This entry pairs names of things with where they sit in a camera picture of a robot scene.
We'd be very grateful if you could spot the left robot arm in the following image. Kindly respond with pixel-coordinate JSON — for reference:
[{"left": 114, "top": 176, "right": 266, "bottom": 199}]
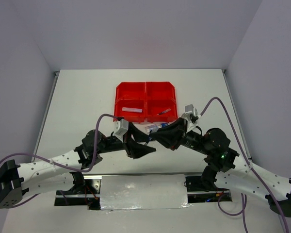
[{"left": 0, "top": 123, "right": 156, "bottom": 209}]

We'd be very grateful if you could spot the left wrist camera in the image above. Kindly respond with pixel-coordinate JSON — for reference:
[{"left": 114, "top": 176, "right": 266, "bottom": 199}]
[{"left": 113, "top": 119, "right": 129, "bottom": 143}]

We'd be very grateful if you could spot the red four-compartment bin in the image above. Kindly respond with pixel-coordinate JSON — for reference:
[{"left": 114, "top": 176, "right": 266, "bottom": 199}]
[{"left": 114, "top": 82, "right": 178, "bottom": 123}]

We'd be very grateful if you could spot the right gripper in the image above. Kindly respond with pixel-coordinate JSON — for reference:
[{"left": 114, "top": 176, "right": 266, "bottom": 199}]
[{"left": 148, "top": 116, "right": 210, "bottom": 154}]

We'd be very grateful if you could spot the black mounting rail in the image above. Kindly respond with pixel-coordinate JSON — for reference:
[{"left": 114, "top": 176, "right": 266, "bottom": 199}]
[{"left": 54, "top": 173, "right": 232, "bottom": 211}]

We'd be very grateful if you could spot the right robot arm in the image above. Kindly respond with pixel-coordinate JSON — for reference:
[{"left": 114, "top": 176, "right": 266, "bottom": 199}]
[{"left": 149, "top": 118, "right": 291, "bottom": 217}]

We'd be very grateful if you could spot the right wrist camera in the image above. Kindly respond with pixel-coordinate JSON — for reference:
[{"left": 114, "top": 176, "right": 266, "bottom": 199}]
[{"left": 181, "top": 104, "right": 201, "bottom": 133}]

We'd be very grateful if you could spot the silver foil sheet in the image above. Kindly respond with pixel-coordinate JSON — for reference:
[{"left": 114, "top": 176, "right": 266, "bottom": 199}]
[{"left": 100, "top": 174, "right": 190, "bottom": 210}]

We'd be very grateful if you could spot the blue glue bottle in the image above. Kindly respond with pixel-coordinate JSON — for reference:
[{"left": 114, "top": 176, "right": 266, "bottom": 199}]
[{"left": 145, "top": 123, "right": 168, "bottom": 133}]

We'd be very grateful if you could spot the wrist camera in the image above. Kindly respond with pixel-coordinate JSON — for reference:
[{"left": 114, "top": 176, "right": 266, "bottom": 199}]
[
  {"left": 181, "top": 104, "right": 201, "bottom": 133},
  {"left": 113, "top": 119, "right": 129, "bottom": 143}
]

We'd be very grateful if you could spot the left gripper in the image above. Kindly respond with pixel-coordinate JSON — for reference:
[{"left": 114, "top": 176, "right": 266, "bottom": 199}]
[{"left": 97, "top": 121, "right": 156, "bottom": 160}]

